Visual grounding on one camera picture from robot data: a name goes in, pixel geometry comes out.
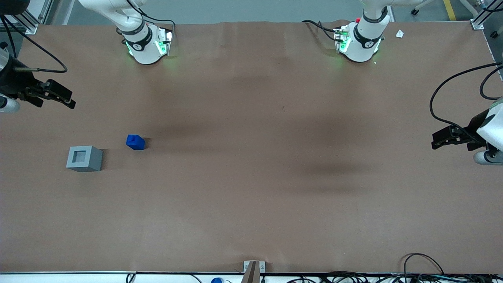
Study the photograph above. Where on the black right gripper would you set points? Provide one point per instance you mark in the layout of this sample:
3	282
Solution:
12	85

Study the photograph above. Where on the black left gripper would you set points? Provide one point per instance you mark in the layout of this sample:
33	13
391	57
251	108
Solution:
472	131

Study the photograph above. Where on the blue plastic part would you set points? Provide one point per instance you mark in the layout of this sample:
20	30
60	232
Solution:
135	142

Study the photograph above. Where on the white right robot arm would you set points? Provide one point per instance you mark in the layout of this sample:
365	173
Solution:
143	47

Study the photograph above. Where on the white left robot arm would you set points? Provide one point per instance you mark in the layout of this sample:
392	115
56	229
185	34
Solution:
363	43

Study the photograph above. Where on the gray square base block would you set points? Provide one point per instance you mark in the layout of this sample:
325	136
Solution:
84	159

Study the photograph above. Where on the black caster wheel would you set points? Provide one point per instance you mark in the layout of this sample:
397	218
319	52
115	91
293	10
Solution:
495	34

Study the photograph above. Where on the white paper scrap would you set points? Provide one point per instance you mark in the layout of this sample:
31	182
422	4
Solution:
399	33

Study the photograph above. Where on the chair leg with caster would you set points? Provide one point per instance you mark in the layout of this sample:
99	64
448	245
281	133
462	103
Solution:
415	11

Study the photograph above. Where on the brown paper table cover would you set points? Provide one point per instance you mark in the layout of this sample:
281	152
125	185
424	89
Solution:
251	177

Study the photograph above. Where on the blue round cap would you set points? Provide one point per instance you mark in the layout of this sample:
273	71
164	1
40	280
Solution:
216	280

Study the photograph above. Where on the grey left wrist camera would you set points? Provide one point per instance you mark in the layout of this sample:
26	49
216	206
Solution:
485	158

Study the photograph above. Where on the white table edge rail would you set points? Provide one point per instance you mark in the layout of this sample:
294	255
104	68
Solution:
78	278

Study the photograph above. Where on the metal table edge bracket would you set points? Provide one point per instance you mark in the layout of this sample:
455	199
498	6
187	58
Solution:
261	267

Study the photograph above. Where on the brown camera post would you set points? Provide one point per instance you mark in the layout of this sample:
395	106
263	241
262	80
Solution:
251	275

